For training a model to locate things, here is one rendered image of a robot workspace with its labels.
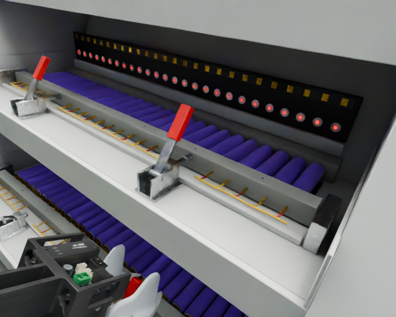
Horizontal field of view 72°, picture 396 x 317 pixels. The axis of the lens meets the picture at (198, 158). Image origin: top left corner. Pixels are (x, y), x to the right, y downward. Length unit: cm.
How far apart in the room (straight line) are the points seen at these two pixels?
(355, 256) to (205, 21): 20
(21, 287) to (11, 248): 32
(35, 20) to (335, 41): 56
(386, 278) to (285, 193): 10
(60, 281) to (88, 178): 13
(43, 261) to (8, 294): 4
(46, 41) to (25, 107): 24
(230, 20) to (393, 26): 11
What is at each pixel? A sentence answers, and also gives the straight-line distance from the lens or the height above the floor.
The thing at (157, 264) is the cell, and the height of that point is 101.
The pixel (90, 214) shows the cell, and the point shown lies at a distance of 52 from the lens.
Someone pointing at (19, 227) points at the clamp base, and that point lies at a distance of 55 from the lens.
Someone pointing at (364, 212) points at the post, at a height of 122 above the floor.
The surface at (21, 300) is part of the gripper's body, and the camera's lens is 22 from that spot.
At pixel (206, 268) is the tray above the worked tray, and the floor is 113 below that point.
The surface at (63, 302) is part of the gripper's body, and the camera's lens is 23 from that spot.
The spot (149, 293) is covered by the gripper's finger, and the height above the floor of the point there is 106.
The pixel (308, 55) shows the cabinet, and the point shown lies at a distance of 41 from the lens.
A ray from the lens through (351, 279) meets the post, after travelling 20.
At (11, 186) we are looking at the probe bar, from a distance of 62.
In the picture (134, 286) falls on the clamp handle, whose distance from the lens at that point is 34.
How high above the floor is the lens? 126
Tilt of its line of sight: 12 degrees down
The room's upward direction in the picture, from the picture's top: 17 degrees clockwise
